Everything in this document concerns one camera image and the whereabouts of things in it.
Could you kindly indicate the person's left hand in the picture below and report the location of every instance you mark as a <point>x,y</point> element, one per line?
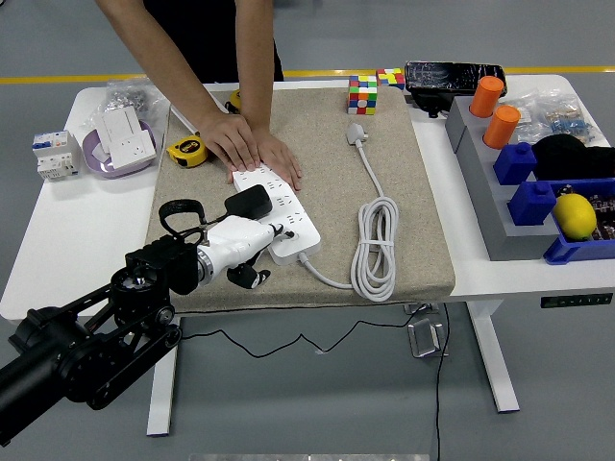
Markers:
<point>283,161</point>

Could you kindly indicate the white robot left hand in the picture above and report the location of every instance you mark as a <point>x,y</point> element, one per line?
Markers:
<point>238,240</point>

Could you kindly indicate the person's right hand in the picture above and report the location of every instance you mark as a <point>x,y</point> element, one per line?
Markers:
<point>233,139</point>

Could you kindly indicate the black plug adapter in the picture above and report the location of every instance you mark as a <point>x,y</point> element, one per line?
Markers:
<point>250,201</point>

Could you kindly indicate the white power strip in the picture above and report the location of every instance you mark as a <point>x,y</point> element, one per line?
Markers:
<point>307,242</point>

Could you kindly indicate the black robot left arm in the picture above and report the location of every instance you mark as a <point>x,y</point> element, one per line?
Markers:
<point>62,346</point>

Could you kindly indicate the person's left forearm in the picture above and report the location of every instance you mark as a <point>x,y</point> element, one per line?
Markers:
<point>257,57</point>

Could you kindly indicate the person's right forearm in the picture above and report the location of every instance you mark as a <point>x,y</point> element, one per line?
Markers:
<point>149,43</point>

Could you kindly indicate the small yellow tape measure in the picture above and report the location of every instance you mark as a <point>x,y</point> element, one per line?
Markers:
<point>234,98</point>

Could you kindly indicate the yellow black tape measure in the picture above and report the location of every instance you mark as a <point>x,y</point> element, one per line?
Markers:
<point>187,149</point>

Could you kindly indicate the grey-brown fabric mat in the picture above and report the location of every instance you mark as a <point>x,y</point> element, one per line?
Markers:
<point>327,201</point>

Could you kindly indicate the large colourful puzzle cube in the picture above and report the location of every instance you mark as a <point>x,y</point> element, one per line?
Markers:
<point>362,96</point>

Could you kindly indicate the person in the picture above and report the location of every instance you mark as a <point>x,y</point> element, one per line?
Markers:
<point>206,38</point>

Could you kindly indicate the clear bag of screws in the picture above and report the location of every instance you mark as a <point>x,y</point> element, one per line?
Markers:
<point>127,93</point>

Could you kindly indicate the small colourful puzzle cube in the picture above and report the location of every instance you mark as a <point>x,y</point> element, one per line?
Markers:
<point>390,78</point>

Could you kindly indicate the white table leg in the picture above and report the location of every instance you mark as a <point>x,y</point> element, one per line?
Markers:
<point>162,394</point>
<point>495,360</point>

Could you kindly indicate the black film-wrapped box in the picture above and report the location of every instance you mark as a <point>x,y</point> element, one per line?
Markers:
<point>442,77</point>

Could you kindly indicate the white circuit breaker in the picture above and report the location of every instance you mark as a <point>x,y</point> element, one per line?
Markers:
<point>53,153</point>

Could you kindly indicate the grey stepped block holder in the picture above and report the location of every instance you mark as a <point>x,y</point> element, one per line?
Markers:
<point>485,192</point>

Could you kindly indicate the orange cylinder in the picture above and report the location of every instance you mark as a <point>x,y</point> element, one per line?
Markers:
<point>502,127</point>
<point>486,96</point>

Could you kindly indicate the blue plastic block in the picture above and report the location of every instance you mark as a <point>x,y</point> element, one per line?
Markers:
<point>531,204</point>
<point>515,165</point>

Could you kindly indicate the clear bag of components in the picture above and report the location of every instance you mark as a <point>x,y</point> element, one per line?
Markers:
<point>562,117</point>

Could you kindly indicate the black cloth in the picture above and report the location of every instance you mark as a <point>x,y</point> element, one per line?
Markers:
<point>572,156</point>

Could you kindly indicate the yellow lemon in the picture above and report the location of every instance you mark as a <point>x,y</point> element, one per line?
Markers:
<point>574,216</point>

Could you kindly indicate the blue plastic bin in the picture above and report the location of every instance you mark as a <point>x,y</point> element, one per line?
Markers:
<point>576,252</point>

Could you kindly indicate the black desk control panel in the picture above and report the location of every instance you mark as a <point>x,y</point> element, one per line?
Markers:
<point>576,300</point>

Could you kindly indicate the dark circuit boards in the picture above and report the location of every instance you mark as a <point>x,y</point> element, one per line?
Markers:
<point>606,211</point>

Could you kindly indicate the white wall switch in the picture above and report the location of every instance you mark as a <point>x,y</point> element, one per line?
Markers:
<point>182,117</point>

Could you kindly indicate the white wall socket panel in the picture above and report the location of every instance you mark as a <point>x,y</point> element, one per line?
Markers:
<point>132,151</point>

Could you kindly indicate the white blank switch panel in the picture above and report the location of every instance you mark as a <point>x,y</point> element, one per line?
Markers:
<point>117,127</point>

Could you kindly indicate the black mount bracket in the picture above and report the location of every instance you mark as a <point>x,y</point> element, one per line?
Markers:
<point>430,103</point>

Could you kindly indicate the small clear metal bracket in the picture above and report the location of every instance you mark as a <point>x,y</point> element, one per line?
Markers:
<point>422,308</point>

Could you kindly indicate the large clear metal bracket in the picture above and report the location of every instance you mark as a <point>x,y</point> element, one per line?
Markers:
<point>425,338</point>

